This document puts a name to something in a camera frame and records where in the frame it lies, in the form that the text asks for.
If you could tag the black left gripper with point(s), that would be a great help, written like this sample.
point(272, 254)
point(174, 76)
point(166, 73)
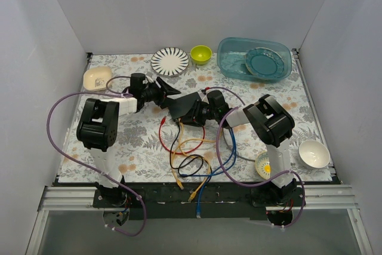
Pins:
point(161, 92)

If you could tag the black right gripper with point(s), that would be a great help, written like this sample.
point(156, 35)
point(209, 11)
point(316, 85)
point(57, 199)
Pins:
point(194, 111)

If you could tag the dark grey network switch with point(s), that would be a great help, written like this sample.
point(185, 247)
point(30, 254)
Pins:
point(180, 106)

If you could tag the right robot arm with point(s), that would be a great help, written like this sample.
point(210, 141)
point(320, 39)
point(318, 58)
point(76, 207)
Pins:
point(272, 124)

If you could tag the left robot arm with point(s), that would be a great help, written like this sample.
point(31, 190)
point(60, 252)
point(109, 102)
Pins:
point(98, 124)

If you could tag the striped white plate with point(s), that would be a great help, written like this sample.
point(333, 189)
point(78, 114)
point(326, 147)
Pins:
point(169, 61)

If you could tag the lime green bowl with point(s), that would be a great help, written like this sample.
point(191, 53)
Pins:
point(201, 54)

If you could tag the teal plastic tub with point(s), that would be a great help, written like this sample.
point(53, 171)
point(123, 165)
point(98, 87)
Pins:
point(231, 58)

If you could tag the teal glass plate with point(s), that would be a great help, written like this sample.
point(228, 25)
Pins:
point(264, 62)

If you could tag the yellow patterned small bowl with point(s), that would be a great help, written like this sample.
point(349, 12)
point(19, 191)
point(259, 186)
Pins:
point(262, 165)

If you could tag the cream square dish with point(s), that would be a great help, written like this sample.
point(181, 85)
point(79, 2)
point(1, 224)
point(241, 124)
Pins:
point(95, 79)

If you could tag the white ceramic bowl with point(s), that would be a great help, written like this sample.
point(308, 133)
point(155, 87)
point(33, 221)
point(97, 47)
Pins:
point(314, 154)

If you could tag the aluminium frame rail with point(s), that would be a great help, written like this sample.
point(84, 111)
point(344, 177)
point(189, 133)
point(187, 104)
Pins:
point(319, 219)

